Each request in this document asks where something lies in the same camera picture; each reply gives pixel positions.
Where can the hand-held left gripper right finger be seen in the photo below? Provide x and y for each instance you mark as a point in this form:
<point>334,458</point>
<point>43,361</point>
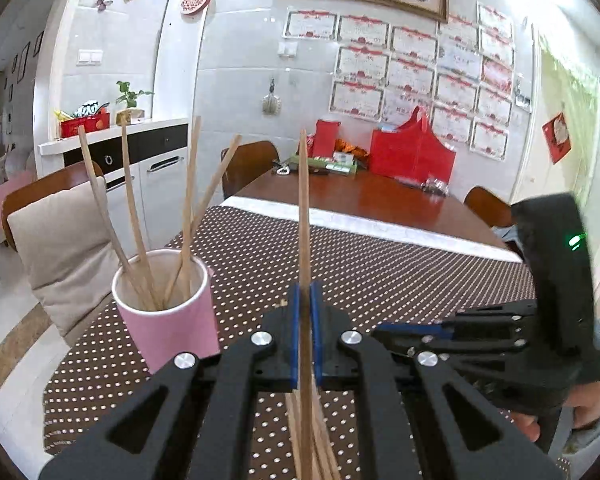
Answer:
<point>316,335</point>

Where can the beige cushion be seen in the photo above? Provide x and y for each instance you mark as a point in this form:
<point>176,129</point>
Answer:
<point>65,250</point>

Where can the small wall photo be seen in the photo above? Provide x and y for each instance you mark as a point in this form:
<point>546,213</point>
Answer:
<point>522,95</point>

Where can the white wall switch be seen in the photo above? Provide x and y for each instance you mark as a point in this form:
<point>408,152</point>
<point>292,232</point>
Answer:
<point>287,49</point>

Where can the bunch of wooden chopsticks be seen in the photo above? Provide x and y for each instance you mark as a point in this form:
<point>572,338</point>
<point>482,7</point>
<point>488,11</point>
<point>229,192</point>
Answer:
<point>327,455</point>

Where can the yellow green packet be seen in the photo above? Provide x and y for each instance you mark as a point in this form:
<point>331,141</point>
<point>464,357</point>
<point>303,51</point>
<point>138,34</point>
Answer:
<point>62,116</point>

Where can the butterfly wall decoration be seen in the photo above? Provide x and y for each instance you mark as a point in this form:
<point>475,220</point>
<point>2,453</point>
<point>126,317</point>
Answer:
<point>102,1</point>

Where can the slim wooden chopstick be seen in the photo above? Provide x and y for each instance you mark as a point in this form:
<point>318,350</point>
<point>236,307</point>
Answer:
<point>215,180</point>
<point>102,210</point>
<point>132,200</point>
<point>305,235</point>

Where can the brown polka dot tablecloth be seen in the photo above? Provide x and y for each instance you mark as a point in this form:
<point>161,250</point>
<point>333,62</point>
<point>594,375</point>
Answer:
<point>380,270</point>

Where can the black picture frame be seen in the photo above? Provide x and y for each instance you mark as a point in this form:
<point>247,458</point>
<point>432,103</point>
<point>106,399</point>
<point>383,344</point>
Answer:
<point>38,42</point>
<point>24,60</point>

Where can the pale yellow door curtain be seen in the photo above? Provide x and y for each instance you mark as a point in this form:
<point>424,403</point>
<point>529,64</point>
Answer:
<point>570,110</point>

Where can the grey jacket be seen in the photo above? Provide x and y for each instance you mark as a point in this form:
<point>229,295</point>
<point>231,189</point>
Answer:
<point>507,237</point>

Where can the brown wooden chair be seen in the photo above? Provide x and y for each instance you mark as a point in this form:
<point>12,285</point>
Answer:
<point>487,205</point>
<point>250,165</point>

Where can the small potted plant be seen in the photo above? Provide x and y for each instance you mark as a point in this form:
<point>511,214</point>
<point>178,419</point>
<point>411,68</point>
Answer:
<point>128,102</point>

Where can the blue white patterned bundle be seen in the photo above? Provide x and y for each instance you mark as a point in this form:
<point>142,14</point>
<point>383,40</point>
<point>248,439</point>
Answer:
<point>89,109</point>

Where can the red diamond door decoration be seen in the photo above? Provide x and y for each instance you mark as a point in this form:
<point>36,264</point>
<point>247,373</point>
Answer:
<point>557,136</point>

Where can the tall red box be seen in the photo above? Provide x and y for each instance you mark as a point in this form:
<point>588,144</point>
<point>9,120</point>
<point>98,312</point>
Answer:
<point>326,137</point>

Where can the green tray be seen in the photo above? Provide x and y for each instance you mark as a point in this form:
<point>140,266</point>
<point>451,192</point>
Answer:
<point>330,162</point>

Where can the white sideboard cabinet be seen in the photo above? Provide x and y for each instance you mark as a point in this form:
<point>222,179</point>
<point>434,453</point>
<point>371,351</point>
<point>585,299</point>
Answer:
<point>165,180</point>

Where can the pink cup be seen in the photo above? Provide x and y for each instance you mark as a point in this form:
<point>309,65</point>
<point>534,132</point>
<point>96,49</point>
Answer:
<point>175,330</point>

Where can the orange snack packets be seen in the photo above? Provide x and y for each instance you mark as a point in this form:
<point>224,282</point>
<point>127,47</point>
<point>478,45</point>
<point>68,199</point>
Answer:
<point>350,149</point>

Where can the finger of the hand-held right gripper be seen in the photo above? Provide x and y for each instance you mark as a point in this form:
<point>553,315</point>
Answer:
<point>410,329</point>
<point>480,360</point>

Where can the sofa with pink cover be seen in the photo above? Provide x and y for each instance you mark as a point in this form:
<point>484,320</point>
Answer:
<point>5,180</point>

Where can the black plastic packet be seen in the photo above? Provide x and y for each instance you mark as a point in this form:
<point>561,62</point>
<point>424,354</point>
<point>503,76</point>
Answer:
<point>436,186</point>

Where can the person's right hand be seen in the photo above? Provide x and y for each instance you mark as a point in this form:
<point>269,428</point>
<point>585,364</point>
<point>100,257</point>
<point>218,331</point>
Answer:
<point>590,402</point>

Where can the group of award certificates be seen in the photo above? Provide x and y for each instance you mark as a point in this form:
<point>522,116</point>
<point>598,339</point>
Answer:
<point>410,75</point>

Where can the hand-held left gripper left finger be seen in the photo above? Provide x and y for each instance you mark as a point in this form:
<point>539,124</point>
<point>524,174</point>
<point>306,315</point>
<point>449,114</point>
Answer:
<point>294,335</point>

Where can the red gift bag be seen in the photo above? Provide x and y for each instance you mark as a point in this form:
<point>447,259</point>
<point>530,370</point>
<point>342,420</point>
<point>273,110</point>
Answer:
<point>412,152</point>

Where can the red basket on counter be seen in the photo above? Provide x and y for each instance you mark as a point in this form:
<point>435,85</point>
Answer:
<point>85,125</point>

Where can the wooden chair with cushion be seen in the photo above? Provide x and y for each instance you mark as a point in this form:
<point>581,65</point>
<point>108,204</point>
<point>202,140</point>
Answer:
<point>35,192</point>

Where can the person's right forearm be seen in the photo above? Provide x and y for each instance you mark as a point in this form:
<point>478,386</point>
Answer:
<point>595,440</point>

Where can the white double light switch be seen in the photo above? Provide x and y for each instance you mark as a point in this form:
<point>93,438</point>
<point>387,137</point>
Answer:
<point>89,56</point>

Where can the grey hanging ornament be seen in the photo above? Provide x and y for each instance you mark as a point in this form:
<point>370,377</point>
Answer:
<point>271,102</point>

